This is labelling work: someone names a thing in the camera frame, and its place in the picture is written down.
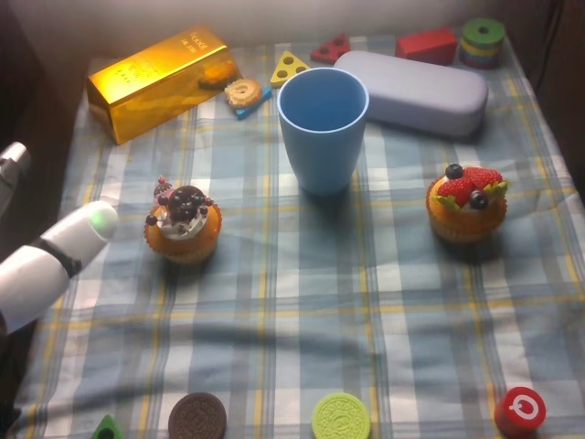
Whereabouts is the chocolate topped cupcake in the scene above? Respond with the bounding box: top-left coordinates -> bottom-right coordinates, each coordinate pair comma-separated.
144,176 -> 223,266

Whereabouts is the blue wooden ring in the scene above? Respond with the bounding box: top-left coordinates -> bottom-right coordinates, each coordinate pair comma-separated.
459,48 -> 503,63

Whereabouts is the tan flower biscuit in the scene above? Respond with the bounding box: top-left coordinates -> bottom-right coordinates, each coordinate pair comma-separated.
224,78 -> 263,110

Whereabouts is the green wooden ring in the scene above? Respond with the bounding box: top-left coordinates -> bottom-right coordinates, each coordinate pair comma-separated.
460,17 -> 506,47

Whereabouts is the red triangle block with holes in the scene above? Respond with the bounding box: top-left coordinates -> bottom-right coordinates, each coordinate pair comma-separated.
310,33 -> 352,64

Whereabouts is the red cylinder with white print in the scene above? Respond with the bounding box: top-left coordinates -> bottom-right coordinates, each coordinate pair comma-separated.
493,386 -> 548,438

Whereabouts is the light blue plastic cup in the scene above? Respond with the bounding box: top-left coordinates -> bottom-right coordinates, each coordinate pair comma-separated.
277,67 -> 370,197

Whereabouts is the shiny gold bar box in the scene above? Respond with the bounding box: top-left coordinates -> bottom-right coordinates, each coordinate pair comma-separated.
86,25 -> 246,146

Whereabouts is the yellow triangle block with holes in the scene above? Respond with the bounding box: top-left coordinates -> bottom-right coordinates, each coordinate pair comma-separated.
269,49 -> 312,90

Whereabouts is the red wooden ring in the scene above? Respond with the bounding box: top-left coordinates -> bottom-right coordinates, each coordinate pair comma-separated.
460,54 -> 502,70

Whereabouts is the green sandwich cookie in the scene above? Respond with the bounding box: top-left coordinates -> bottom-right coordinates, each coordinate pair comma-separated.
311,391 -> 371,439

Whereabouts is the green triangle block with hole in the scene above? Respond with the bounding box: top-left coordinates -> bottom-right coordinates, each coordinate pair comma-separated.
90,413 -> 121,439

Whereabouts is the lavender glasses case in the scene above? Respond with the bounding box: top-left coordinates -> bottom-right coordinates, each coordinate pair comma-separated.
332,49 -> 489,138

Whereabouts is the white backdrop board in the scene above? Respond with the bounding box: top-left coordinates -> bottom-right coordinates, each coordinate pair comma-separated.
22,0 -> 568,56

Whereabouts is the yellow wooden ring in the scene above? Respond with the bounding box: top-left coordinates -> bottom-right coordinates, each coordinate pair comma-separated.
459,40 -> 504,56

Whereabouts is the red rectangular wooden block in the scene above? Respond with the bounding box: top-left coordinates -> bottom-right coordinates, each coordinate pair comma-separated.
395,27 -> 459,66

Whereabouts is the blue plaid tablecloth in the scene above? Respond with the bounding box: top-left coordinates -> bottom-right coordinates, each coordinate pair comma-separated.
8,31 -> 585,439

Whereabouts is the brown sandwich cookie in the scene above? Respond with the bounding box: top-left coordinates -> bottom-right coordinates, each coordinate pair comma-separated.
167,391 -> 229,439

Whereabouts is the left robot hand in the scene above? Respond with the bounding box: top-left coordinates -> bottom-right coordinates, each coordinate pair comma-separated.
0,141 -> 32,216

